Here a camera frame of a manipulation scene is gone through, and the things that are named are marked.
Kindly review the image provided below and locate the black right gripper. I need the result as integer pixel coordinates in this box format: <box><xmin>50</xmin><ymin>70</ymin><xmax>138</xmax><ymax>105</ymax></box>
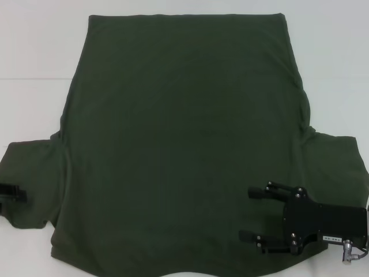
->
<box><xmin>238</xmin><ymin>181</ymin><xmax>369</xmax><ymax>256</ymax></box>

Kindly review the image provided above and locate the dark green shirt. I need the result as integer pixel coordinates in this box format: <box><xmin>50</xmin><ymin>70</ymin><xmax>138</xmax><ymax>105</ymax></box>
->
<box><xmin>0</xmin><ymin>13</ymin><xmax>369</xmax><ymax>271</ymax></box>

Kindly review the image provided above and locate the right arm thin grey cable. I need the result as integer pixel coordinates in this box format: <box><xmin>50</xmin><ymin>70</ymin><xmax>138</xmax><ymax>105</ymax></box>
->
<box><xmin>356</xmin><ymin>205</ymin><xmax>369</xmax><ymax>256</ymax></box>

